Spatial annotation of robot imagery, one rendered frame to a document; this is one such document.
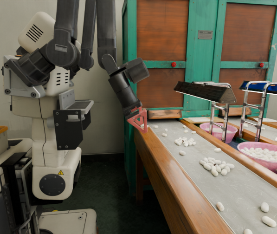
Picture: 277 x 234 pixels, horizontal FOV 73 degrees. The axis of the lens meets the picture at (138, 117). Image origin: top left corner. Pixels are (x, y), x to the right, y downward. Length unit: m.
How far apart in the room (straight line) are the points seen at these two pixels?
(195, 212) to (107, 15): 0.64
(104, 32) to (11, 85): 0.31
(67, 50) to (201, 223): 0.62
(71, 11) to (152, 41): 1.07
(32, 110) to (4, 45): 1.87
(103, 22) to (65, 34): 0.11
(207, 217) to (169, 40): 1.34
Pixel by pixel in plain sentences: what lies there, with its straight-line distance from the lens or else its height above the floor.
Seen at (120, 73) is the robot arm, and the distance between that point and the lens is 0.60.
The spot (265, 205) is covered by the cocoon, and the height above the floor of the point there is 0.76.
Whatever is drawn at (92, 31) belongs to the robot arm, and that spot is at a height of 1.38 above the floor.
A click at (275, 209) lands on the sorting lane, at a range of 0.82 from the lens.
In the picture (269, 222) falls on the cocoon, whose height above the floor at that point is 0.76.
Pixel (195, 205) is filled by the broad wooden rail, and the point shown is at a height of 0.76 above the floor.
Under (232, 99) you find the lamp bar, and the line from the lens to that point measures 0.96.
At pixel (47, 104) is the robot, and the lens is 0.81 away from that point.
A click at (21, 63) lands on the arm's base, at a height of 1.20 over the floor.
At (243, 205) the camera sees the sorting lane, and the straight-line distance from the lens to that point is 0.79.
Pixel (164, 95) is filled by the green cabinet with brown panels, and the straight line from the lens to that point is 1.64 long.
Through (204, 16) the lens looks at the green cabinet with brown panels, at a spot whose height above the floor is 1.62.
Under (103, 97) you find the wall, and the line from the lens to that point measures 2.37.
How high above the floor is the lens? 1.18
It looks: 14 degrees down
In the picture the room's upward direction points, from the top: straight up
